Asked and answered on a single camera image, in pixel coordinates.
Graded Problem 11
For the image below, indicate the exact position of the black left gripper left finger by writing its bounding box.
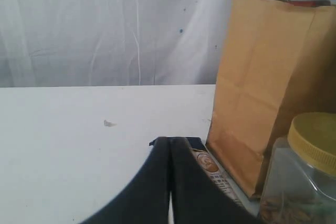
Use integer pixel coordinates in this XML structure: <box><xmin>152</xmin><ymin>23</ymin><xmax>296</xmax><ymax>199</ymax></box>
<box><xmin>83</xmin><ymin>137</ymin><xmax>171</xmax><ymax>223</ymax></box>

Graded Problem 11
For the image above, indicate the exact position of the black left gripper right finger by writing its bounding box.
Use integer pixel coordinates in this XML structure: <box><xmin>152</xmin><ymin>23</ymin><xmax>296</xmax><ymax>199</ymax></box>
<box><xmin>169</xmin><ymin>136</ymin><xmax>263</xmax><ymax>224</ymax></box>

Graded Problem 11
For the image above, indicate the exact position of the nut jar with yellow lid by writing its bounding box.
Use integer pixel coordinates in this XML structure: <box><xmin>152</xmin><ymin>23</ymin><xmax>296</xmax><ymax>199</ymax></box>
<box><xmin>258</xmin><ymin>112</ymin><xmax>335</xmax><ymax>223</ymax></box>

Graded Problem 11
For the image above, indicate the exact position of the large brown paper bag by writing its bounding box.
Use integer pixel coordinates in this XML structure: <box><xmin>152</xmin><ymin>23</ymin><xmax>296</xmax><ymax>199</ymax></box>
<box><xmin>206</xmin><ymin>0</ymin><xmax>335</xmax><ymax>199</ymax></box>

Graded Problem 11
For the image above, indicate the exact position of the brown pouch with orange label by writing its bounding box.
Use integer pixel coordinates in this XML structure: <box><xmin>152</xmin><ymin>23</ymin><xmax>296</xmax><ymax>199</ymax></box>
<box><xmin>288</xmin><ymin>0</ymin><xmax>331</xmax><ymax>7</ymax></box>

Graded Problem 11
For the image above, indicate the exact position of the dark noodle packet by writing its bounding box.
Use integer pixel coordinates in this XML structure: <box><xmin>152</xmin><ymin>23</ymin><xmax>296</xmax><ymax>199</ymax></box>
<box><xmin>149</xmin><ymin>136</ymin><xmax>249</xmax><ymax>210</ymax></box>

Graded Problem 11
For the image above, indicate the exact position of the white paper scrap on table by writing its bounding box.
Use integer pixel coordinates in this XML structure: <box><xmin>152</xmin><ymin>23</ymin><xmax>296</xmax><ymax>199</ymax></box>
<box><xmin>103</xmin><ymin>120</ymin><xmax>117</xmax><ymax>127</ymax></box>

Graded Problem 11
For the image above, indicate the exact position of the white backdrop curtain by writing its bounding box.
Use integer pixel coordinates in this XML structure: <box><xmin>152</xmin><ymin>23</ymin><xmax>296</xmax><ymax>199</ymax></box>
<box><xmin>1</xmin><ymin>0</ymin><xmax>335</xmax><ymax>87</ymax></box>

